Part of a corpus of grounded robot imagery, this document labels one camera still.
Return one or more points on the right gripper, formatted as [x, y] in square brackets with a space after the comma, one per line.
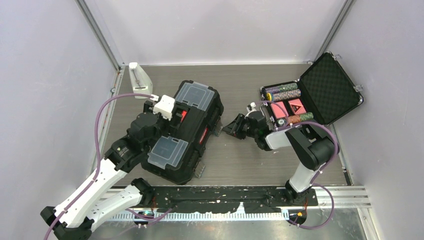
[234, 128]

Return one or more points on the black plastic toolbox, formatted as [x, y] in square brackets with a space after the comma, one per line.
[177, 155]

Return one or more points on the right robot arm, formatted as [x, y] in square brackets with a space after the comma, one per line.
[314, 145]

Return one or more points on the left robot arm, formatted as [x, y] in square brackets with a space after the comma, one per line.
[77, 217]

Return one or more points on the white metronome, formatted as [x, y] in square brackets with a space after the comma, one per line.
[140, 81]

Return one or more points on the pink card deck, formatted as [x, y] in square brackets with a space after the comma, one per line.
[279, 110]

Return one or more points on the poker chip row green red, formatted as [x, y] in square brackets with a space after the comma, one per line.
[294, 119]

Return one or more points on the red card deck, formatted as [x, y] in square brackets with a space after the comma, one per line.
[297, 106]

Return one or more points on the poker chip row top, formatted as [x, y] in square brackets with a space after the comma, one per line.
[282, 88]

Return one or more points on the black aluminium poker chip case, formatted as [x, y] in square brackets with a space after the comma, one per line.
[326, 91]

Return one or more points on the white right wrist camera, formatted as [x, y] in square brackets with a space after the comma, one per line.
[252, 107]

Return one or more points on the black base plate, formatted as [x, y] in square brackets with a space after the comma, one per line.
[224, 199]

